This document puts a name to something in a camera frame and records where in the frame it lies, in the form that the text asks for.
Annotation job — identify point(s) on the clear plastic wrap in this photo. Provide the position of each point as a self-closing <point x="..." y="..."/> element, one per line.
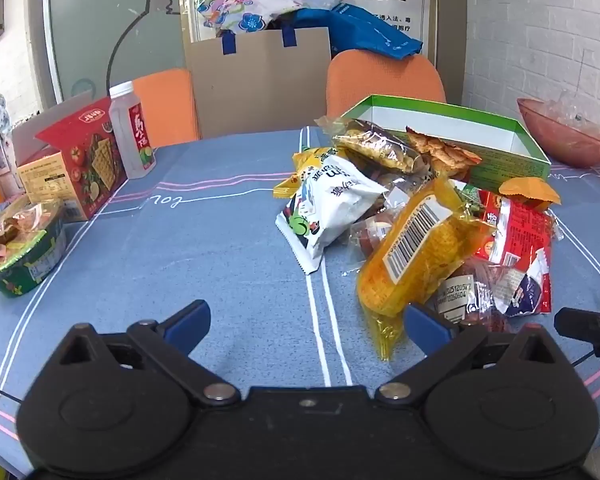
<point x="572" y="110"/>

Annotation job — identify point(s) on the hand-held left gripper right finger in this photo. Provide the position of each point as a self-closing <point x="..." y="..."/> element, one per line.
<point x="424" y="325"/>

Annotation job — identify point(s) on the red snack packet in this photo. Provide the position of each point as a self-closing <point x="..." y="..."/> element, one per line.
<point x="517" y="230"/>

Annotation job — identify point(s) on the dark sausage packet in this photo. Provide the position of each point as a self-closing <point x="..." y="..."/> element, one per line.
<point x="462" y="297"/>

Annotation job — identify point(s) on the red cracker box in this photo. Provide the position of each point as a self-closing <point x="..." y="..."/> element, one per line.
<point x="80" y="160"/>

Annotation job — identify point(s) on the pink bowl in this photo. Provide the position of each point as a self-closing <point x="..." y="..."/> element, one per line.
<point x="565" y="140"/>

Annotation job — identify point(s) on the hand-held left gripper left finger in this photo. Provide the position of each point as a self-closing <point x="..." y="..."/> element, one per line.
<point x="190" y="321"/>

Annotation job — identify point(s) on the green cardboard box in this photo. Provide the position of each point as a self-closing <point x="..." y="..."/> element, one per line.
<point x="505" y="160"/>

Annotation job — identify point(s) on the clear drink bottle red label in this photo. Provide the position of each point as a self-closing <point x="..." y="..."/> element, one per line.
<point x="130" y="130"/>

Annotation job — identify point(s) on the yellow snack packet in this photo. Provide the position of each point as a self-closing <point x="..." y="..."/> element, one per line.
<point x="307" y="160"/>

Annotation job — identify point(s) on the red crisps packet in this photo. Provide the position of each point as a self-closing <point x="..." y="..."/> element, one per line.
<point x="445" y="154"/>

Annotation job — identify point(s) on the red and blue packet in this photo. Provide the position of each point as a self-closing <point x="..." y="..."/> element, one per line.
<point x="527" y="287"/>

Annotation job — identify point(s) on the white snack packet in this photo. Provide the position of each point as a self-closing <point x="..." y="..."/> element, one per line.
<point x="330" y="205"/>

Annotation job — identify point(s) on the brown nut snack packet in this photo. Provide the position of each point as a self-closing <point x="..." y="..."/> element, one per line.
<point x="375" y="147"/>

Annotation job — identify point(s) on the blue striped tablecloth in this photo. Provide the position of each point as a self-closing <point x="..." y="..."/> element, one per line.
<point x="180" y="250"/>

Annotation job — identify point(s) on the orange packet with barcode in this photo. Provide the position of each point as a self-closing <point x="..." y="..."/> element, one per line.
<point x="420" y="260"/>

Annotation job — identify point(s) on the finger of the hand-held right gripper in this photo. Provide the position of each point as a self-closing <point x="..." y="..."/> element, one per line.
<point x="582" y="323"/>

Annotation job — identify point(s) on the orange chair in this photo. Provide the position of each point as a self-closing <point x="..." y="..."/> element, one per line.
<point x="385" y="82"/>
<point x="167" y="105"/>

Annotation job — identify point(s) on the blue plastic bag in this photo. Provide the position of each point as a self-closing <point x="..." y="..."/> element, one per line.
<point x="370" y="30"/>

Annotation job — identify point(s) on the small green wrapper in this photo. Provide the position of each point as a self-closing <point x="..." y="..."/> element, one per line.
<point x="469" y="196"/>

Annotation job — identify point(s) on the instant noodle bowl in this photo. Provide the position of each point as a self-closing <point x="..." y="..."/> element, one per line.
<point x="22" y="247"/>

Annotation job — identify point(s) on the clear packet of brown snacks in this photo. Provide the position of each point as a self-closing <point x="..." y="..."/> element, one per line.
<point x="377" y="230"/>

